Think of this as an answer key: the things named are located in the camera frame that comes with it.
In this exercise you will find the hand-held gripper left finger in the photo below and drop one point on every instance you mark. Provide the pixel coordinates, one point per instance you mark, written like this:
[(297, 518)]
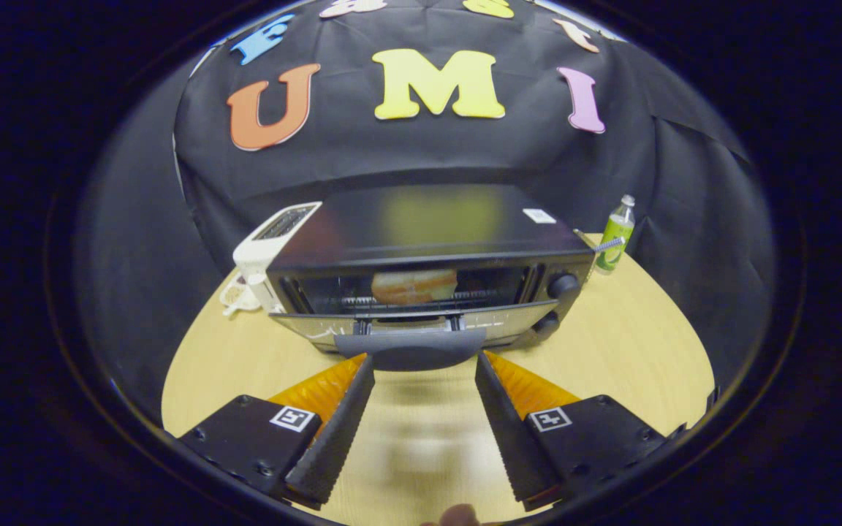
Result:
[(333, 435)]

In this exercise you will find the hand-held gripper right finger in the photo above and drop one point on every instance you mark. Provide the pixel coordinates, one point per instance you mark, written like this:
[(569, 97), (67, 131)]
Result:
[(512, 435)]

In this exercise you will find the lettuce bread sandwich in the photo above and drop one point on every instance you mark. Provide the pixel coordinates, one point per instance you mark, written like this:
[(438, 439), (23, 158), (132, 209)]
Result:
[(414, 285)]

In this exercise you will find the black toaster oven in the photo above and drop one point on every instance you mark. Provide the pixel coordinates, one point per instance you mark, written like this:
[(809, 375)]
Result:
[(428, 219)]

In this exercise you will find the white slot toaster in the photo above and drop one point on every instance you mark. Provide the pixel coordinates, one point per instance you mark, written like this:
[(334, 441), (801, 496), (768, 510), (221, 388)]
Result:
[(256, 256)]

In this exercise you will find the green label plastic bottle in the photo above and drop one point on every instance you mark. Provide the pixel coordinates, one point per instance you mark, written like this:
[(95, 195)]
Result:
[(617, 234)]

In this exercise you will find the black backdrop cloth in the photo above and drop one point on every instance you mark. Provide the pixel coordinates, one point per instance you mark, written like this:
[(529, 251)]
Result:
[(428, 157)]

